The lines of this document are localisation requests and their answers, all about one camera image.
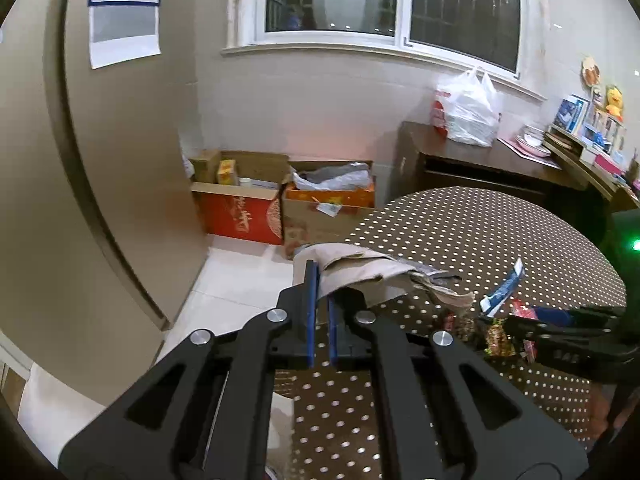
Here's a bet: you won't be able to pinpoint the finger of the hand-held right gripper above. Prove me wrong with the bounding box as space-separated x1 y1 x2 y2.
522 337 640 385
502 305 628 343

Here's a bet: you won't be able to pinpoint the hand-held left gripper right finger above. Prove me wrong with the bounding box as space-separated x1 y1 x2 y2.
327 285 588 480

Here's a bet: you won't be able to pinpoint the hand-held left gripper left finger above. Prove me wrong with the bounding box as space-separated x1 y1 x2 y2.
59 259 318 480

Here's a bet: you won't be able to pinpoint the small red packet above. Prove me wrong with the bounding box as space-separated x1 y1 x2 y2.
507 299 538 321

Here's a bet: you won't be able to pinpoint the beige cloth bag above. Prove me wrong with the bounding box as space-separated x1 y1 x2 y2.
292 242 473 311

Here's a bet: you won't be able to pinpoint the blue white wrapper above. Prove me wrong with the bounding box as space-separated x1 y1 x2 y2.
479 257 525 318

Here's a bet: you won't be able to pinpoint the orange brown cardboard box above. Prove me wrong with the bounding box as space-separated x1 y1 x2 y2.
281 160 377 247

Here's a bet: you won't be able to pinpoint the wooden shelf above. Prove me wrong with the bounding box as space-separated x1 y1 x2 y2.
542 125 640 211

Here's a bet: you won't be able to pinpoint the dark snack packet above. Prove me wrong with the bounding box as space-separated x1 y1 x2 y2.
442 310 478 346

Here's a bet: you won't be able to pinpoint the brown dotted tablecloth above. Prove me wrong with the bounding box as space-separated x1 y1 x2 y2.
272 186 628 480

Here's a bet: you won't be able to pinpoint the red cardboard box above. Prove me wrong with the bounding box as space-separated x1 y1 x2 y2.
192 182 286 246

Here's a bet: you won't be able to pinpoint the red place mat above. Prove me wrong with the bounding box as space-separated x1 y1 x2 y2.
497 135 563 170

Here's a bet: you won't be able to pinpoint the grey plastic bag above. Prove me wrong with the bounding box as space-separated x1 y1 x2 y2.
292 162 373 192

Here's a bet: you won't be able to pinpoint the row of books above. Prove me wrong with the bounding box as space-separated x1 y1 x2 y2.
552 95 628 176

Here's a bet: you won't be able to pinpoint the stacked plates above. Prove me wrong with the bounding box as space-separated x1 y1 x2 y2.
517 125 551 153

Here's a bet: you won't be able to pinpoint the open brown cardboard box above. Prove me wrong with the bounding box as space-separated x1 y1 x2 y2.
190 149 292 196

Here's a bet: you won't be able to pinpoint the yellow duck plush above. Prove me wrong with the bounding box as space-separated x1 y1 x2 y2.
605 85 626 121

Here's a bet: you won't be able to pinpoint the dark wooden sideboard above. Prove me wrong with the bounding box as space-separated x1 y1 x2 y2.
395 121 591 211

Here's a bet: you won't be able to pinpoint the white plastic bag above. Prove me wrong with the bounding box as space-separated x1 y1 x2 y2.
432 66 502 148

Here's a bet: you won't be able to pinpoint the beige refrigerator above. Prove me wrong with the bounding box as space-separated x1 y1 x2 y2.
0 0 208 406

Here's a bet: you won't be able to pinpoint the white framed window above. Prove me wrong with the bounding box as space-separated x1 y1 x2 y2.
222 0 548 101

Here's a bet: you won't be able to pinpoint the grey panel wall poster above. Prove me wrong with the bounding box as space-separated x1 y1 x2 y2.
88 0 165 70

